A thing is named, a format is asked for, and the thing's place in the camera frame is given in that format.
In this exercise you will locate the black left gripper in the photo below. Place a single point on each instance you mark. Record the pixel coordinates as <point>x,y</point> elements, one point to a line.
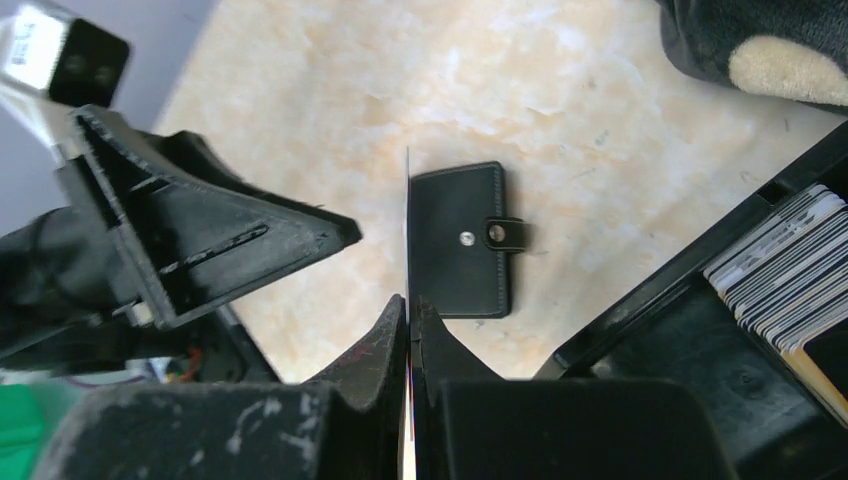
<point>170,226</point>

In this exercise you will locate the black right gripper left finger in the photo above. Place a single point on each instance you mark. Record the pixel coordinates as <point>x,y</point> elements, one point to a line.
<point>343,423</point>

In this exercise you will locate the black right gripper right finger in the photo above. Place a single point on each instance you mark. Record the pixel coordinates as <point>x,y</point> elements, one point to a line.
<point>470,423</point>

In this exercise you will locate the black plastic card box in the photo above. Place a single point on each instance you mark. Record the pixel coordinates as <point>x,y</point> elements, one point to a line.
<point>674,326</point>

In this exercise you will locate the stack of cards in box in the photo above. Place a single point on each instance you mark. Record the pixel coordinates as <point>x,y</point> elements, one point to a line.
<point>785,283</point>

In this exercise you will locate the black floral plush blanket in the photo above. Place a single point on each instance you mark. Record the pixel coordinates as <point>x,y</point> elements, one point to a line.
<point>795,50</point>

